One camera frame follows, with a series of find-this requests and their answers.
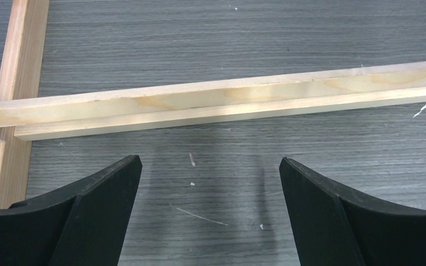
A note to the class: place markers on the wooden clothes rack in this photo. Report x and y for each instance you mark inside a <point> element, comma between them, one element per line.
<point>26,117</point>

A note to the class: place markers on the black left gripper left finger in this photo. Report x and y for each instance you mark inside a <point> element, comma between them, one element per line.
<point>82,223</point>

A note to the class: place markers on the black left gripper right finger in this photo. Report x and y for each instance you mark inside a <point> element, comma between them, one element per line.
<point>334,224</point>

